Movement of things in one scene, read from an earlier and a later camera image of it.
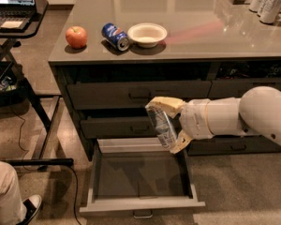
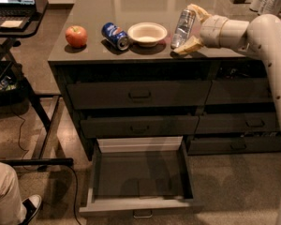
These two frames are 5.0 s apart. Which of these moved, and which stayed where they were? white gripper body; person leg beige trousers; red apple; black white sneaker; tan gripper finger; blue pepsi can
Moved: tan gripper finger; white gripper body
Stayed: blue pepsi can; black white sneaker; red apple; person leg beige trousers
